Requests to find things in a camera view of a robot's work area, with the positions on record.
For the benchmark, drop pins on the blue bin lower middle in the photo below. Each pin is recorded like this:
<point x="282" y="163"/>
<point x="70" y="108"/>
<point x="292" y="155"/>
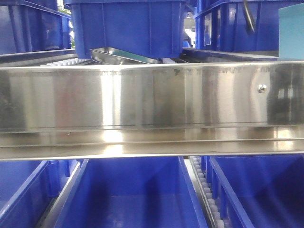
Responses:
<point x="143" y="192"/>

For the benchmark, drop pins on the dark blue bin upper middle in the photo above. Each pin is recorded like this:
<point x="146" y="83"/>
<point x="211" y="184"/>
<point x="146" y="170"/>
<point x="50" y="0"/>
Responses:
<point x="150" y="28"/>

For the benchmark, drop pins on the dark blue bin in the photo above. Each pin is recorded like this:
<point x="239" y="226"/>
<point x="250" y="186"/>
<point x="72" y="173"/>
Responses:
<point x="221" y="25"/>
<point x="29" y="27"/>
<point x="150" y="28"/>

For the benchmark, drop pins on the steel tray guide upper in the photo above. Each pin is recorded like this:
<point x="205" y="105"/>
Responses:
<point x="113" y="56"/>

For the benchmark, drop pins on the dark blue bin upper right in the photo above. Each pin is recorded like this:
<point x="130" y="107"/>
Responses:
<point x="221" y="25"/>

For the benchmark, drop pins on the white roller track right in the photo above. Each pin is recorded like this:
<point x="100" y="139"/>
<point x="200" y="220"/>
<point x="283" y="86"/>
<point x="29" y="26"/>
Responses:
<point x="204" y="193"/>

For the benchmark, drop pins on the blue bin lower right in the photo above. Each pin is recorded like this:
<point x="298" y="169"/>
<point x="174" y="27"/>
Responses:
<point x="258" y="191"/>

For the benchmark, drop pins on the blue bin lower left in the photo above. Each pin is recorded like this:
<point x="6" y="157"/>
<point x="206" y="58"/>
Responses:
<point x="27" y="189"/>

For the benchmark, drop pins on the dark blue bin upper left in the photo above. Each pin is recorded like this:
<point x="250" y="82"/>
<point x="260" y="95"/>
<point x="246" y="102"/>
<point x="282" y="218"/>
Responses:
<point x="29" y="27"/>

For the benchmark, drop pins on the light blue bin far right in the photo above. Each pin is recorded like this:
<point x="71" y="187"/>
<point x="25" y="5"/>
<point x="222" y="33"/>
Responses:
<point x="291" y="32"/>

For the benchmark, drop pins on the stainless steel shelf front rail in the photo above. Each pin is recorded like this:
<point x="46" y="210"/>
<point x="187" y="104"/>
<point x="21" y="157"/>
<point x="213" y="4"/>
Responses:
<point x="113" y="111"/>

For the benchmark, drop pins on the rail screw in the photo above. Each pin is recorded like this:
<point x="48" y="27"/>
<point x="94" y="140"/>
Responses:
<point x="261" y="88"/>

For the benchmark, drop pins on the steel divider rail left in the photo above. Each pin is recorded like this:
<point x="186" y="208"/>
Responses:
<point x="51" y="214"/>

